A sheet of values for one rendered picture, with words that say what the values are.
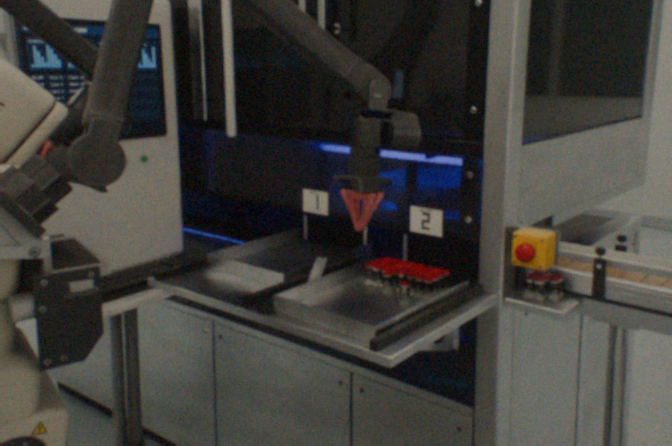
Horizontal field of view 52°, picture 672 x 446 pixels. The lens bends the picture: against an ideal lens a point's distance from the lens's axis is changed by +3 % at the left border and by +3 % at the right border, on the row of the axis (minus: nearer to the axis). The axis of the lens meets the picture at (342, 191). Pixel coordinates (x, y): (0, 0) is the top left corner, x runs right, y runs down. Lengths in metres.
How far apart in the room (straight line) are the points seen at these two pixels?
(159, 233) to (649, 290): 1.30
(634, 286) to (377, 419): 0.73
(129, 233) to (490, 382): 1.05
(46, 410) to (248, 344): 0.89
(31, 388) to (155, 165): 0.90
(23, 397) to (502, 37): 1.09
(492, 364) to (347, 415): 0.49
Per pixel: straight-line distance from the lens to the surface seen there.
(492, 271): 1.52
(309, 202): 1.79
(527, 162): 1.54
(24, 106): 1.18
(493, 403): 1.63
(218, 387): 2.27
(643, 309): 1.54
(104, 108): 1.07
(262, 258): 1.76
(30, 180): 1.05
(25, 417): 1.31
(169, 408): 2.52
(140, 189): 2.00
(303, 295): 1.47
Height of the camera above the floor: 1.39
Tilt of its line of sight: 11 degrees down
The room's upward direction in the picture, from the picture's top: straight up
